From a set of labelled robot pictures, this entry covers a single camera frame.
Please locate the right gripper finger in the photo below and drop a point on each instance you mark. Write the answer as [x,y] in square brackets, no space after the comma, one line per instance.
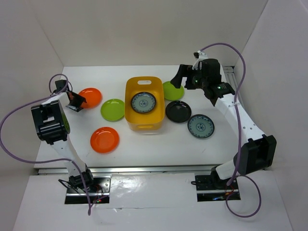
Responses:
[189,81]
[182,72]

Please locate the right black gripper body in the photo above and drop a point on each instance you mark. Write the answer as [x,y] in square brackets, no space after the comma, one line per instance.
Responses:
[200,81]

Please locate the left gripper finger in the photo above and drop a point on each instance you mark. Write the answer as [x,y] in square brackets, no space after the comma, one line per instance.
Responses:
[75,100]
[74,108]

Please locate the orange plate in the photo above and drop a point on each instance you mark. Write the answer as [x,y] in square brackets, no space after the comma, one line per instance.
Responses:
[104,140]
[93,97]

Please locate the green plate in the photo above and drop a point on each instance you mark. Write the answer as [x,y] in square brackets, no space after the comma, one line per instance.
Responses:
[171,93]
[113,110]

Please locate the black plate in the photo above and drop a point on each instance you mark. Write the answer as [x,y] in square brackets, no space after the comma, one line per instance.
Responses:
[178,111]

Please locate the blue patterned plate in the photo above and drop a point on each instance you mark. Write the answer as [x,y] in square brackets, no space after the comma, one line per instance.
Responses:
[143,102]
[201,126]

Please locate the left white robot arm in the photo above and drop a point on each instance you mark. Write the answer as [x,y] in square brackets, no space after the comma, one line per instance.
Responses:
[52,126]

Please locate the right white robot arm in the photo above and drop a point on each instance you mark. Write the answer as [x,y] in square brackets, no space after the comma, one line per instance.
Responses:
[255,149]

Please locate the yellow plastic bin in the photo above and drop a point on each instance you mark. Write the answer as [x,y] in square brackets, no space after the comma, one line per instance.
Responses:
[149,121]

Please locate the orange plate front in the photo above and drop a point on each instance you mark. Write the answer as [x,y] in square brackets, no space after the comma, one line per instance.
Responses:
[104,140]

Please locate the aluminium side rail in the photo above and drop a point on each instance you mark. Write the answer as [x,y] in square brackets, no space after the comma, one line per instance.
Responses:
[230,76]

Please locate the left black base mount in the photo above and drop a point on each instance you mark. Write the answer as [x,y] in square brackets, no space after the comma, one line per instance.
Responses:
[99,192]

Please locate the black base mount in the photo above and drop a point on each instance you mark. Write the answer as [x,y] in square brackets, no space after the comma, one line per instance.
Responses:
[99,192]
[207,190]

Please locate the aluminium front rail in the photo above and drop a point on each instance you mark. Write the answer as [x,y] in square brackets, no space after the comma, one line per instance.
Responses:
[199,169]

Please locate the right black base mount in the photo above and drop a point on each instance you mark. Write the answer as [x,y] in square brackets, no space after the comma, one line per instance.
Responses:
[207,190]

